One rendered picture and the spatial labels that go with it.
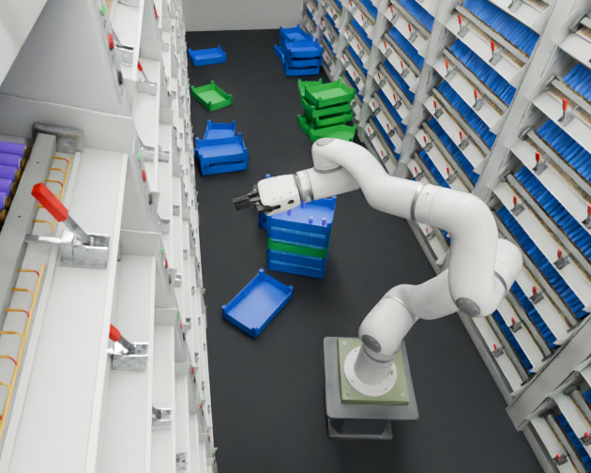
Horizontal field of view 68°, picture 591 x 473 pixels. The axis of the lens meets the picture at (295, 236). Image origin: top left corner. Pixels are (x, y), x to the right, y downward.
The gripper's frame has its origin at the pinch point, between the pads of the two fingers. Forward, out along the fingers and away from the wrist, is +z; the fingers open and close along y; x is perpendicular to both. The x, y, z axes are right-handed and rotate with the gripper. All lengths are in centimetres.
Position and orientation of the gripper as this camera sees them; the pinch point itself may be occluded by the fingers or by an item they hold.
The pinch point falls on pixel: (241, 203)
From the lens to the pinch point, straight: 117.8
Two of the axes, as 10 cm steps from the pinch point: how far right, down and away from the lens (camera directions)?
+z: -9.7, 2.5, -0.2
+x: -1.6, -6.7, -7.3
